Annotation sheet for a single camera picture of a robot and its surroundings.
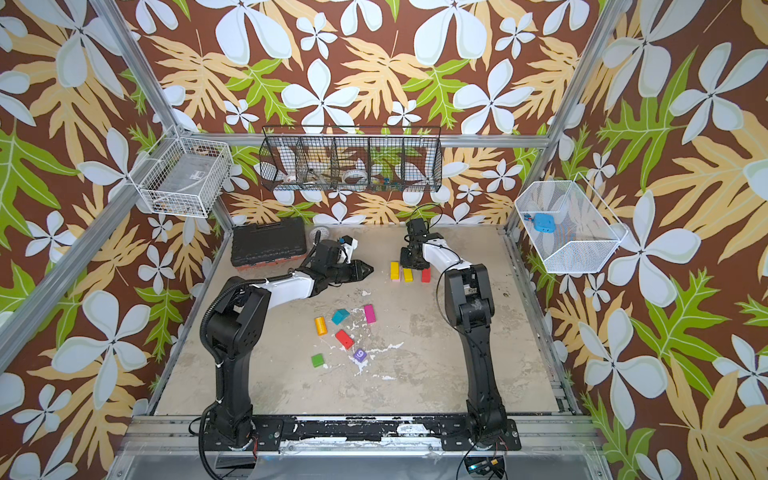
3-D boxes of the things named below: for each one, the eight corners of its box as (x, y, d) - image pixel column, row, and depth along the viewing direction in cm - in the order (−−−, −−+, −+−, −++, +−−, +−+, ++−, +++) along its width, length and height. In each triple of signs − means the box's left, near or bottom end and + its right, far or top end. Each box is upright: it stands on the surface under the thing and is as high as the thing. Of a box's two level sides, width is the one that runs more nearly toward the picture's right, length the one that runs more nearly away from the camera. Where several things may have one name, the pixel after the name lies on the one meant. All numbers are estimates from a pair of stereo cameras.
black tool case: (234, 272, 107) (228, 264, 103) (237, 234, 119) (232, 225, 115) (308, 258, 111) (305, 250, 107) (304, 223, 123) (302, 214, 119)
